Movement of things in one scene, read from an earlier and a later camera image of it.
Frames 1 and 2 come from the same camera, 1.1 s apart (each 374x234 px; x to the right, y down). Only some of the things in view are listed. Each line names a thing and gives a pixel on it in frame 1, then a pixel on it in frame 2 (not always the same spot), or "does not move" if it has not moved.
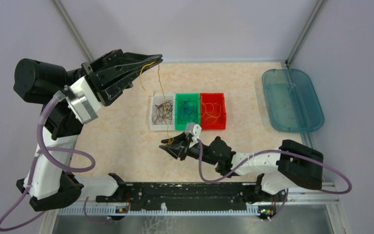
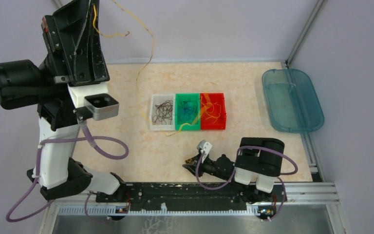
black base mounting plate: (226, 196) does not move
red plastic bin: (212, 111) does not move
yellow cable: (169, 141) to (144, 66)
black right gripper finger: (175, 150) to (191, 167)
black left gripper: (104, 73) to (62, 32)
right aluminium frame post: (305, 34) does not move
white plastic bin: (162, 112) does not move
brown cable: (164, 112) does not move
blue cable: (188, 110) does not move
